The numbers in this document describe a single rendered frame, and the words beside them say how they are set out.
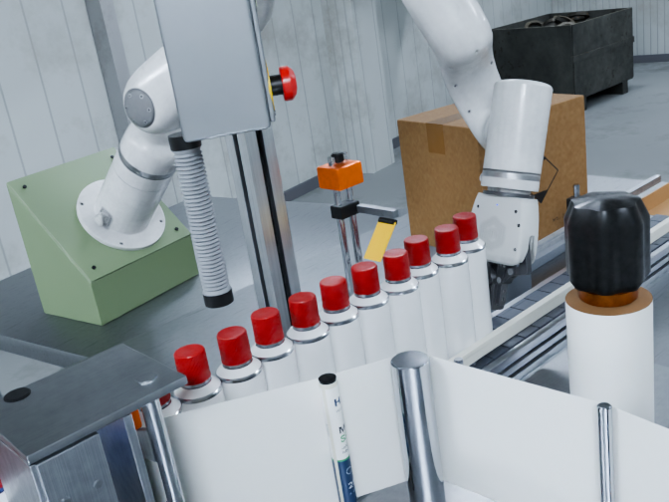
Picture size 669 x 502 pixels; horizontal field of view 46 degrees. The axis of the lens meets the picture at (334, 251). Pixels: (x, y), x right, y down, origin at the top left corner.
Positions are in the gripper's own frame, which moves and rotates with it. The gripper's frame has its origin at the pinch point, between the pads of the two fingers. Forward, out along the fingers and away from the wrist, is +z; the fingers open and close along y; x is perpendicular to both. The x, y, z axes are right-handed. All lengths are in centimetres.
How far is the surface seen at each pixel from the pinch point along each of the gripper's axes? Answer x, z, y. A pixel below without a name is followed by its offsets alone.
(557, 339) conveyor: 9.8, 6.0, 5.5
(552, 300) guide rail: 8.9, 0.1, 4.3
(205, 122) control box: -52, -20, -3
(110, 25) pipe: 87, -72, -309
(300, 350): -38.5, 5.0, 1.2
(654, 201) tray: 73, -16, -13
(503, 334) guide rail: -2.8, 4.7, 4.3
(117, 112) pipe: 98, -31, -315
